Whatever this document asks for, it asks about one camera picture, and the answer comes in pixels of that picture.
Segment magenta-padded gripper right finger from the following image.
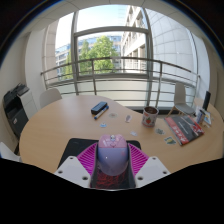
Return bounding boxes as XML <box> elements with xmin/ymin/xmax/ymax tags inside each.
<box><xmin>128</xmin><ymin>143</ymin><xmax>172</xmax><ymax>188</ymax></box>

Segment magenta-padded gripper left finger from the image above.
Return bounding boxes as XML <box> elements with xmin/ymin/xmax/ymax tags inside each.
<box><xmin>54</xmin><ymin>143</ymin><xmax>100</xmax><ymax>189</ymax></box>

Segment pink and lilac computer mouse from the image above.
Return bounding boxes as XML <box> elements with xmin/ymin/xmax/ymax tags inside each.
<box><xmin>96</xmin><ymin>133</ymin><xmax>130</xmax><ymax>177</ymax></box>

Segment black mouse pad red print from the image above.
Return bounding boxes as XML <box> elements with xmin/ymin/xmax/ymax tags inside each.
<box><xmin>58</xmin><ymin>137</ymin><xmax>142</xmax><ymax>190</ymax></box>

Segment red and blue magazine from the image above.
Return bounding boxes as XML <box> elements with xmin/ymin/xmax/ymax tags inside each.
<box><xmin>163</xmin><ymin>114</ymin><xmax>205</xmax><ymax>147</ymax></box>

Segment blue marker pen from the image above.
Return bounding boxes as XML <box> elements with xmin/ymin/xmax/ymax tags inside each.
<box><xmin>93</xmin><ymin>105</ymin><xmax>110</xmax><ymax>121</ymax></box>

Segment white plastic chair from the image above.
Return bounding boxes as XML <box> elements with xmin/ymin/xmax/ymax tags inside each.
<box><xmin>167</xmin><ymin>82</ymin><xmax>197</xmax><ymax>117</ymax></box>
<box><xmin>38</xmin><ymin>87</ymin><xmax>63</xmax><ymax>110</ymax></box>
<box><xmin>0</xmin><ymin>141</ymin><xmax>23</xmax><ymax>164</ymax></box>

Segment black whiteboard eraser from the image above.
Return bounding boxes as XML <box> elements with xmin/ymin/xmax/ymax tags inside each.
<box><xmin>90</xmin><ymin>101</ymin><xmax>109</xmax><ymax>116</ymax></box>

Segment blue and white printed can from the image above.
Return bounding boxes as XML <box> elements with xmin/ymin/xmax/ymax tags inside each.
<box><xmin>195</xmin><ymin>108</ymin><xmax>206</xmax><ymax>126</ymax></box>

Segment light coloured printed booklet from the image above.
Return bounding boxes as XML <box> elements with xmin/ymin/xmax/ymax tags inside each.
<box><xmin>201</xmin><ymin>108</ymin><xmax>213</xmax><ymax>127</ymax></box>

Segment black and white office printer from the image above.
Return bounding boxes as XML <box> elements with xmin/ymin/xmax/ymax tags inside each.
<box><xmin>2</xmin><ymin>82</ymin><xmax>38</xmax><ymax>138</ymax></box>

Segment black cylinder speaker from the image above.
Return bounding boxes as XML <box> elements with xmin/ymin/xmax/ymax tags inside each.
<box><xmin>202</xmin><ymin>90</ymin><xmax>212</xmax><ymax>111</ymax></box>

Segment metal balcony railing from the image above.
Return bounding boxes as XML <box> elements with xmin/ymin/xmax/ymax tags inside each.
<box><xmin>40</xmin><ymin>56</ymin><xmax>201</xmax><ymax>108</ymax></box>

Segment green tree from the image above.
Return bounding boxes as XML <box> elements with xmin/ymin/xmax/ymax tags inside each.
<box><xmin>62</xmin><ymin>35</ymin><xmax>120</xmax><ymax>80</ymax></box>

